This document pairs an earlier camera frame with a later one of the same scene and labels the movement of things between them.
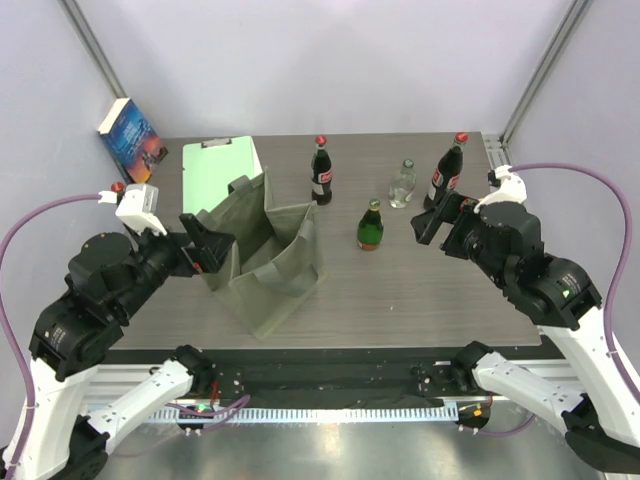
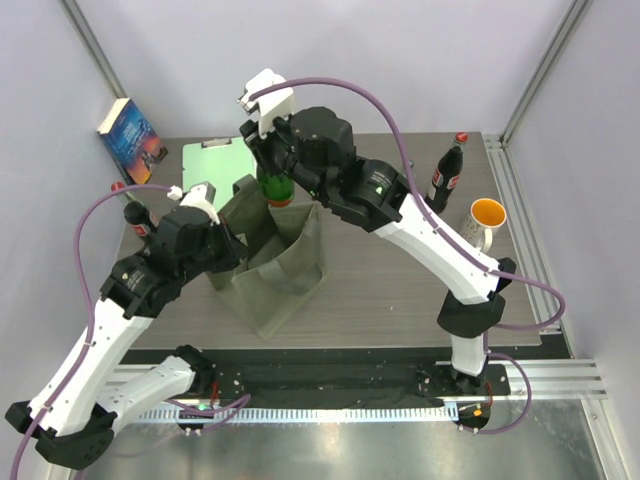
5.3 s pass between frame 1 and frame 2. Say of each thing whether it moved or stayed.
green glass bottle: moved
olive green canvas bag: stayed
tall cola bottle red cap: stayed
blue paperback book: stayed
